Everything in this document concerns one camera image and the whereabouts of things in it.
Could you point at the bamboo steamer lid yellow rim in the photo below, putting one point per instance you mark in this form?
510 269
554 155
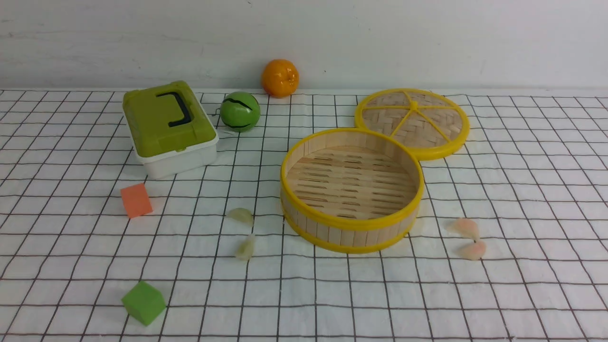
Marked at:
429 125

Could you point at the green lid white storage box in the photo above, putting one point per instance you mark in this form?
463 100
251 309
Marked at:
170 131

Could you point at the green toy ball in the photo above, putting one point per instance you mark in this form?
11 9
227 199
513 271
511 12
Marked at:
240 111

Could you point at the checkered white tablecloth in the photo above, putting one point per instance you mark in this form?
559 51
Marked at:
532 175

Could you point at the green foam cube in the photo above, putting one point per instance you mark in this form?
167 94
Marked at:
144 303

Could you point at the orange foam cube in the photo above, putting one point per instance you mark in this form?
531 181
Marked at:
136 201

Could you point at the pink dumpling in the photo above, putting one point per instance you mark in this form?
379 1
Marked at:
466 228
473 251

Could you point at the bamboo steamer tray yellow rim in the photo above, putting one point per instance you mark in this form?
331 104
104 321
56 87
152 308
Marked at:
351 190

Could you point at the green dumpling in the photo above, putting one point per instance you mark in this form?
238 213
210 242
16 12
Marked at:
246 249
242 215

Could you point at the orange toy fruit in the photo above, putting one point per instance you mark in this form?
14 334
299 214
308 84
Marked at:
280 78

